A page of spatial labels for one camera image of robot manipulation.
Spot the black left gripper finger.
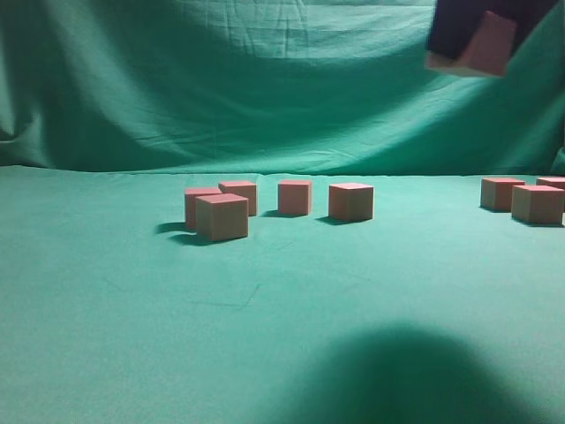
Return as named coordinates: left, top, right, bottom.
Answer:
left=426, top=0, right=490, bottom=59

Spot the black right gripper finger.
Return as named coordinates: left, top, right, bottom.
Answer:
left=489, top=0, right=558, bottom=56

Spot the pink cube placed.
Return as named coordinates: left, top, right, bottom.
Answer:
left=328, top=183, right=374, bottom=222
left=277, top=180, right=313, bottom=216
left=185, top=187, right=222, bottom=231
left=218, top=180, right=258, bottom=216
left=426, top=11, right=516, bottom=78

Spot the pink cube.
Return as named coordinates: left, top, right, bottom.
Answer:
left=510, top=185, right=564, bottom=225
left=196, top=193, right=249, bottom=242
left=479, top=178, right=525, bottom=212
left=536, top=177, right=565, bottom=190

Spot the green cloth backdrop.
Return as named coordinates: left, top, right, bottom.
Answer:
left=1, top=1, right=564, bottom=423

